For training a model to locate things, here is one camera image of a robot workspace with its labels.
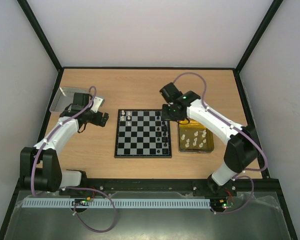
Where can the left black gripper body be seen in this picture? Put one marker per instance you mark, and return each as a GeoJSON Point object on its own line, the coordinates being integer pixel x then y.
{"type": "Point", "coordinates": [97, 120]}

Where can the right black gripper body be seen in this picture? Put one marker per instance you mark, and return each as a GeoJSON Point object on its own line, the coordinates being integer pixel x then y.
{"type": "Point", "coordinates": [165, 116]}

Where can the gold metal tin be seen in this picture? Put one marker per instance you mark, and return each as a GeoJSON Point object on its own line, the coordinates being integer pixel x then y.
{"type": "Point", "coordinates": [193, 137]}

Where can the black magnetic chess board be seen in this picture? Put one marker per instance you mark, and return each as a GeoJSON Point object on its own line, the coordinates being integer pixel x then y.
{"type": "Point", "coordinates": [149, 135]}

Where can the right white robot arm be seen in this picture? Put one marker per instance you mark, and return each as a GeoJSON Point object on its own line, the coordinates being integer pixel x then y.
{"type": "Point", "coordinates": [241, 148]}

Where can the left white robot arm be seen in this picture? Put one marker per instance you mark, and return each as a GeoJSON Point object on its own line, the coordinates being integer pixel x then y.
{"type": "Point", "coordinates": [40, 168]}

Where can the silver metal tray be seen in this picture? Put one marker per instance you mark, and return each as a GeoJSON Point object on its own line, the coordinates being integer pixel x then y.
{"type": "Point", "coordinates": [63, 98]}

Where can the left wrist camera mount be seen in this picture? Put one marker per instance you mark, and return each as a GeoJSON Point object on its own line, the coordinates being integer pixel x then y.
{"type": "Point", "coordinates": [97, 103]}

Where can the white slotted cable duct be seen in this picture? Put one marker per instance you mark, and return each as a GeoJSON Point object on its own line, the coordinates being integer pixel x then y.
{"type": "Point", "coordinates": [119, 203]}

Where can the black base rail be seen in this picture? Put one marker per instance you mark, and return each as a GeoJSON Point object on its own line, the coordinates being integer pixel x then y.
{"type": "Point", "coordinates": [198, 187]}

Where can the black frame enclosure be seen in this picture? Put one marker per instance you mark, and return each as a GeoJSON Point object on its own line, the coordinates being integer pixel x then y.
{"type": "Point", "coordinates": [266, 20]}

